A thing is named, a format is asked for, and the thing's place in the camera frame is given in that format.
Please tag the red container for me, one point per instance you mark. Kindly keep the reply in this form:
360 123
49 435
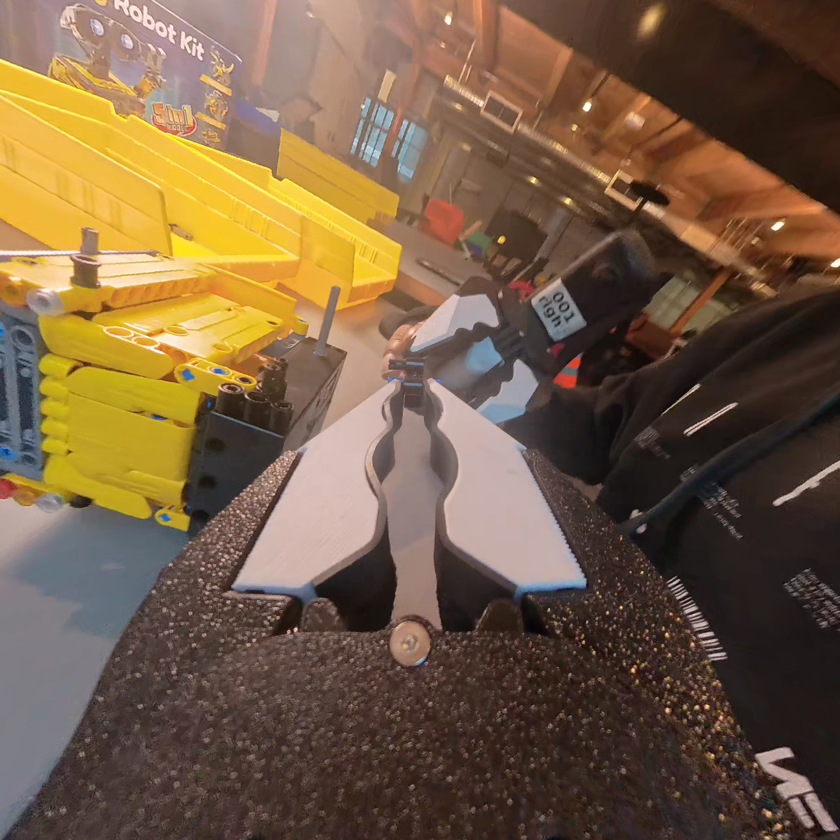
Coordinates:
442 221

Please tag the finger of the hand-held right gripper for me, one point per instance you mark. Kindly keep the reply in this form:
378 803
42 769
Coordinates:
499 381
453 319

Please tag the yellow toy block robot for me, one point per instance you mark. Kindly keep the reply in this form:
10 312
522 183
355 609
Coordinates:
131 381

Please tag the blue printed cardboard box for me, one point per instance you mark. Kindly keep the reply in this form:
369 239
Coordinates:
145 66

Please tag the person's right hand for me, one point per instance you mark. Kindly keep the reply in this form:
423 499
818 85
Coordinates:
400 348

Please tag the person's right forearm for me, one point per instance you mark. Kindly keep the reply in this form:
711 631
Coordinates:
565 427

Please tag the black round-top stand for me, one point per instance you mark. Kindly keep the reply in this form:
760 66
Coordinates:
650 196

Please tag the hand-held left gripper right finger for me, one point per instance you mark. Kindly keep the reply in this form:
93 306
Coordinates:
512 525

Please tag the grey metal axle rod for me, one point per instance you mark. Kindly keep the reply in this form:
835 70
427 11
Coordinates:
326 322

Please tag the person in black hoodie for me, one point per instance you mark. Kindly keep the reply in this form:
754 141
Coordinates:
748 525

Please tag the grey desk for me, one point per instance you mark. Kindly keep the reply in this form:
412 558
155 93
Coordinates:
79 591

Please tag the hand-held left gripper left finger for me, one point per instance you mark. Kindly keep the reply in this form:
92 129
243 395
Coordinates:
315 525

